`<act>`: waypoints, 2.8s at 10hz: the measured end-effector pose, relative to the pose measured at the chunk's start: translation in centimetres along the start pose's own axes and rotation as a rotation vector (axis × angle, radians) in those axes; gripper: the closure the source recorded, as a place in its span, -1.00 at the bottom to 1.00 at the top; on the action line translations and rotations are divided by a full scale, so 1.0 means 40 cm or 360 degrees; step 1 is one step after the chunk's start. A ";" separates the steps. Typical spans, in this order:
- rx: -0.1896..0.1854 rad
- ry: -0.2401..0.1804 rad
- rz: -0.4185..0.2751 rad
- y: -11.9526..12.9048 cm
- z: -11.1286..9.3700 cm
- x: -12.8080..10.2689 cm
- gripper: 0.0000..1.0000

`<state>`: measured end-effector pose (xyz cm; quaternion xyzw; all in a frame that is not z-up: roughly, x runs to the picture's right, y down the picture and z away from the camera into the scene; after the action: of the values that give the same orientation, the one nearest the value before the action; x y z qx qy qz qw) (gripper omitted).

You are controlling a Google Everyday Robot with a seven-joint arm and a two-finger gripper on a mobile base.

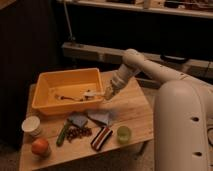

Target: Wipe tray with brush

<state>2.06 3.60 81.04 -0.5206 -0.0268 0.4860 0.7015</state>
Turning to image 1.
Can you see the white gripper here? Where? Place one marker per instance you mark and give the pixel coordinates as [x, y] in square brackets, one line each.
[110, 92]

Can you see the white brush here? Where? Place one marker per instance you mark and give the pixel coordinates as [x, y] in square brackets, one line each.
[92, 94]

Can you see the yellow plastic tray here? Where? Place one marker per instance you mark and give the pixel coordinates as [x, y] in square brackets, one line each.
[69, 83]

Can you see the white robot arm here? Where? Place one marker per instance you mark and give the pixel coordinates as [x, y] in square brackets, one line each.
[181, 109]

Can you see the dark utensil in tray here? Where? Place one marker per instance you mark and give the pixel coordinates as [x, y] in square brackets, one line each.
[59, 97]

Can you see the grey cloth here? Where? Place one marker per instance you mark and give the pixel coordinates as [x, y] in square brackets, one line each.
[103, 116]

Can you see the wooden table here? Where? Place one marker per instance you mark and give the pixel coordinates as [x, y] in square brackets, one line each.
[130, 108]

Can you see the blue sponge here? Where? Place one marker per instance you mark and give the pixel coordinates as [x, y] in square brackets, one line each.
[78, 120]

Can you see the green plastic cup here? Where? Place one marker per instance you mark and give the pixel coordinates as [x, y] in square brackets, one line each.
[123, 134]

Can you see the bunch of dark grapes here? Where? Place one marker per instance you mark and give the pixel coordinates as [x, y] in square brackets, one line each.
[73, 133]

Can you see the green cucumber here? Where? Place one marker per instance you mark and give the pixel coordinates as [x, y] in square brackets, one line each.
[62, 134]

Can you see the metal lamp stand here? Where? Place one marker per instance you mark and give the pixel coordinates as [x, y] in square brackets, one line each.
[72, 38]

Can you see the black object on bench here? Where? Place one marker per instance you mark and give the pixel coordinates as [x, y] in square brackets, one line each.
[174, 59]

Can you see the white paper cup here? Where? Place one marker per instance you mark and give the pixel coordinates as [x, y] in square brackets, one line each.
[31, 126]

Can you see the orange fruit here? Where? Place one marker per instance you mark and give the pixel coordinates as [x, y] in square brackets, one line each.
[40, 146]

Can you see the white low shelf bench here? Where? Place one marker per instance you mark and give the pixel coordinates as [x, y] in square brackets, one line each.
[197, 68]

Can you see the upper wall shelf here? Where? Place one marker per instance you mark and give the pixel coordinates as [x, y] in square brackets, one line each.
[140, 8]

